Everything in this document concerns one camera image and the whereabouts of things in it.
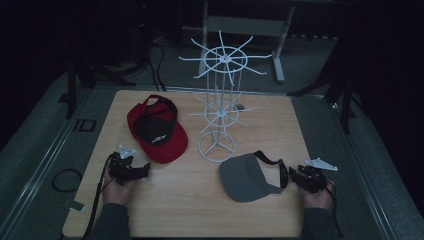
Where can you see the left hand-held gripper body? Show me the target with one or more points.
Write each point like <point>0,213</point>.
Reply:
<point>120,168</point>

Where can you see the person's right hand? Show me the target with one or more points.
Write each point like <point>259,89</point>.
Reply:
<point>316,199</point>

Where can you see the person's left hand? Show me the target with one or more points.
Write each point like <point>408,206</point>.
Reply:
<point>116,193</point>

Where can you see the red and black cap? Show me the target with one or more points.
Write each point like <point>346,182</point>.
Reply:
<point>166,146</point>

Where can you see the grey metal table frame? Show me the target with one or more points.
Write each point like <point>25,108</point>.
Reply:
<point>246,26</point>

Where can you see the grey tape piece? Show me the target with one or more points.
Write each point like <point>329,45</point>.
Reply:
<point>75,205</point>

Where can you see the small grey object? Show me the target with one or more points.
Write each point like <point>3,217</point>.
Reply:
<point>239,107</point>

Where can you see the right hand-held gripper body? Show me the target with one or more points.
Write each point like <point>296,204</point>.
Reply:
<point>313,178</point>

